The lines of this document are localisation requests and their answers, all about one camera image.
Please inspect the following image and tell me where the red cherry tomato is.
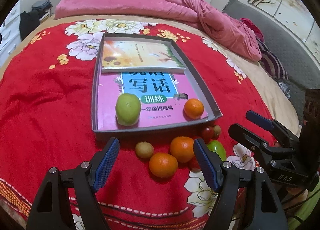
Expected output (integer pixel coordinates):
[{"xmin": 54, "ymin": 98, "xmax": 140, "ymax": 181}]
[
  {"xmin": 201, "ymin": 126, "xmax": 214, "ymax": 144},
  {"xmin": 188, "ymin": 157, "xmax": 200, "ymax": 170}
]

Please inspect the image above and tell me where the large green apple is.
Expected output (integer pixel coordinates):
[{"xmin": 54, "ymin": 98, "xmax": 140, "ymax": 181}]
[{"xmin": 116, "ymin": 93, "xmax": 141, "ymax": 126}]

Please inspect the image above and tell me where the floral wall painting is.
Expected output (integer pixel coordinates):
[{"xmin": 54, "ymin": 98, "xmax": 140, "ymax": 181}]
[{"xmin": 248, "ymin": 0, "xmax": 319, "ymax": 59}]

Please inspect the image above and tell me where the pink quilt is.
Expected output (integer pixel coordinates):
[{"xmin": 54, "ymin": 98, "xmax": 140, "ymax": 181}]
[{"xmin": 55, "ymin": 0, "xmax": 261, "ymax": 61}]

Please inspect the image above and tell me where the red floral blanket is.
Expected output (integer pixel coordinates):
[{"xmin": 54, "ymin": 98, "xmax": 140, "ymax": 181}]
[{"xmin": 1, "ymin": 21, "xmax": 274, "ymax": 229}]

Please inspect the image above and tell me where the small brown kiwi fruit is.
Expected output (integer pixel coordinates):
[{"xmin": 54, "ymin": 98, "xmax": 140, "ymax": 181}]
[{"xmin": 213, "ymin": 125, "xmax": 221, "ymax": 139}]

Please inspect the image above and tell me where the grey metal tray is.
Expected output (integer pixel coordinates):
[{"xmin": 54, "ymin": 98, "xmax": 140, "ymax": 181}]
[{"xmin": 91, "ymin": 34, "xmax": 222, "ymax": 140}]

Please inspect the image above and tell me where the striped purple pillow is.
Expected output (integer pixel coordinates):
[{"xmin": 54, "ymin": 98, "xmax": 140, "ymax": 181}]
[{"xmin": 240, "ymin": 18, "xmax": 289, "ymax": 80}]

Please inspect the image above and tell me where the pink exercise book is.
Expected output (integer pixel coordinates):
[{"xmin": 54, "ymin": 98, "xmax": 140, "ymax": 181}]
[{"xmin": 96, "ymin": 72, "xmax": 200, "ymax": 131}]

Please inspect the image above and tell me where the black bag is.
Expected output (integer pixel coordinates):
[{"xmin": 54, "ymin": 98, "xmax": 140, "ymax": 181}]
[{"xmin": 19, "ymin": 10, "xmax": 40, "ymax": 40}]

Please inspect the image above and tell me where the small green apple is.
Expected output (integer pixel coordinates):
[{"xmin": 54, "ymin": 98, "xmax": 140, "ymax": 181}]
[{"xmin": 207, "ymin": 140, "xmax": 227, "ymax": 161}]

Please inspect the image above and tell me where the beige bed sheet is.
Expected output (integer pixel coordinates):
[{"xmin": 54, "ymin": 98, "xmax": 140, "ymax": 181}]
[{"xmin": 1, "ymin": 15, "xmax": 300, "ymax": 135}]

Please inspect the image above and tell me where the white drawer cabinet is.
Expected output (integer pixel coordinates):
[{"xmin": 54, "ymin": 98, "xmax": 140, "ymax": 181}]
[{"xmin": 0, "ymin": 1, "xmax": 21, "ymax": 67}]

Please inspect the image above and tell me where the yellow sunflower book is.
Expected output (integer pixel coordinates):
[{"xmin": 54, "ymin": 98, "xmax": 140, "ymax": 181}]
[{"xmin": 101, "ymin": 40, "xmax": 185, "ymax": 73}]

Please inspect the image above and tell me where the orange mandarin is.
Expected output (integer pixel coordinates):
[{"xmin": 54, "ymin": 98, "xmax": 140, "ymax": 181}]
[
  {"xmin": 183, "ymin": 99, "xmax": 204, "ymax": 120},
  {"xmin": 149, "ymin": 153, "xmax": 178, "ymax": 178},
  {"xmin": 170, "ymin": 136, "xmax": 194, "ymax": 163}
]

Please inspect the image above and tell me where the grey bed headboard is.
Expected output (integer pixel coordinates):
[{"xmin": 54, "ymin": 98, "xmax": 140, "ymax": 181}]
[{"xmin": 223, "ymin": 0, "xmax": 319, "ymax": 123}]

